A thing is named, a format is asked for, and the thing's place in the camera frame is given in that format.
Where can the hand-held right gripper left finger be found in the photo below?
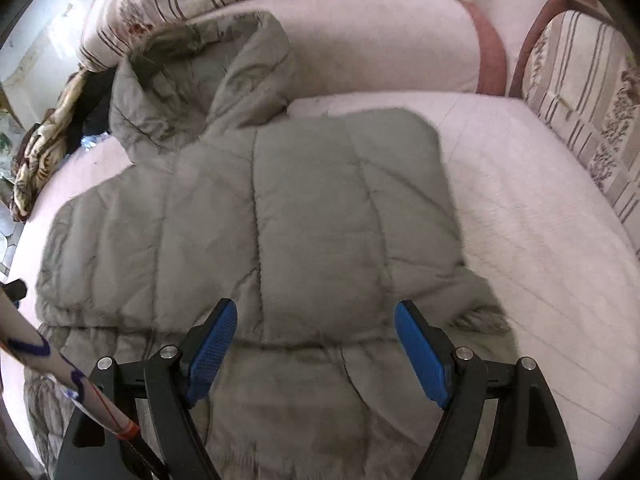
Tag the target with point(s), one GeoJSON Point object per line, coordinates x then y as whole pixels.
{"type": "Point", "coordinates": [215, 355]}

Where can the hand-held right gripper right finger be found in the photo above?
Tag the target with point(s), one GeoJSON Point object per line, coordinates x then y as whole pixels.
{"type": "Point", "coordinates": [420, 355]}

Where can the grey-green quilted blanket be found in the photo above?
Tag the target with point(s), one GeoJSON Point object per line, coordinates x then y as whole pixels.
{"type": "Point", "coordinates": [300, 210]}

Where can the pink quilted bed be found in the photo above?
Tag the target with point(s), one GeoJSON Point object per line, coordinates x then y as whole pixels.
{"type": "Point", "coordinates": [525, 235]}

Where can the blue purple plastic bag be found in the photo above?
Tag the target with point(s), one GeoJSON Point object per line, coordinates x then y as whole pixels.
{"type": "Point", "coordinates": [95, 141]}

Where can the brown patterned blanket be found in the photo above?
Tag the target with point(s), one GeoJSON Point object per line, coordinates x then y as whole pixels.
{"type": "Point", "coordinates": [45, 150]}

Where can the dark cloth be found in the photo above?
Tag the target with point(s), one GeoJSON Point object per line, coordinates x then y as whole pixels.
{"type": "Point", "coordinates": [92, 105]}

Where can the narrow striped floral pillow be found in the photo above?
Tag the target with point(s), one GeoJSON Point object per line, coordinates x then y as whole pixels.
{"type": "Point", "coordinates": [590, 100]}

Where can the pink rolled bolster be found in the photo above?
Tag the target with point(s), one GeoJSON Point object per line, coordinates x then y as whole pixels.
{"type": "Point", "coordinates": [375, 45]}

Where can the pink bolster with red trim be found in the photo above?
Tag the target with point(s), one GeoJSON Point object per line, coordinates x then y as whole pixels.
{"type": "Point", "coordinates": [505, 0]}

